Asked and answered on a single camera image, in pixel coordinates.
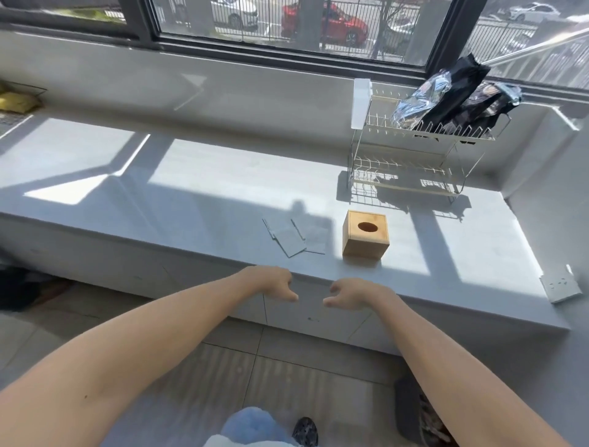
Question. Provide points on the person's left hand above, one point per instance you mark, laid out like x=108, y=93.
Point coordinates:
x=269, y=280

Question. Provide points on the person's right hand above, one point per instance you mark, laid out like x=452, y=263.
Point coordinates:
x=356, y=297

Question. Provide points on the person's right thumb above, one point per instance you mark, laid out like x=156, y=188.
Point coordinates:
x=332, y=302

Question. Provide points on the person's left thumb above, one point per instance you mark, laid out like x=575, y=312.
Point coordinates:
x=291, y=295

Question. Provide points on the person's right forearm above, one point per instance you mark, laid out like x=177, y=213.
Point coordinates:
x=441, y=364

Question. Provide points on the person's left forearm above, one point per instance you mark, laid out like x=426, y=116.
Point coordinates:
x=138, y=354

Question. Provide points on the grey sample tile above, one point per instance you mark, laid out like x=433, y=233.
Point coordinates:
x=290, y=242
x=315, y=239

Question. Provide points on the wooden tissue box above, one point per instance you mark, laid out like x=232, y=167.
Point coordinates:
x=366, y=239

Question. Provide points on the person's black patterned shoe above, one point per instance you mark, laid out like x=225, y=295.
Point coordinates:
x=305, y=433

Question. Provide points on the dark waste bin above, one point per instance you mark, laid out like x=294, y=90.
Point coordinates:
x=416, y=410

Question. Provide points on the person's light blue clothing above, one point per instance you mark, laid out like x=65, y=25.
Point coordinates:
x=253, y=428

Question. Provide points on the white rack side holder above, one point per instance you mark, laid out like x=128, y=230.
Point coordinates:
x=361, y=103

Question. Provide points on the silver foil bag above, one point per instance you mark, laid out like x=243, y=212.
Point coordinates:
x=421, y=103

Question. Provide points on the black plastic bag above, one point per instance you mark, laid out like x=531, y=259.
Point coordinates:
x=460, y=87

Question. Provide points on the dark printed snack bag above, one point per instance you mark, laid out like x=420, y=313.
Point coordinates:
x=487, y=103

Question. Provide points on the black metal fence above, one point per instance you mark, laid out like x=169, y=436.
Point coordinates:
x=271, y=20

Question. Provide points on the red car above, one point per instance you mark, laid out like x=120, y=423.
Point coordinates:
x=331, y=20

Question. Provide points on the white car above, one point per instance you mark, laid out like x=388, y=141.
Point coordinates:
x=533, y=11
x=237, y=11

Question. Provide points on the yellow sponge cloth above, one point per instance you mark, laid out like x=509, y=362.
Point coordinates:
x=16, y=101

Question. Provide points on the white wall socket plate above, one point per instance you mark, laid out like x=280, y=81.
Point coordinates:
x=561, y=286

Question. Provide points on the black window frame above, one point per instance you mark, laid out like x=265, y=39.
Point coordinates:
x=285, y=48

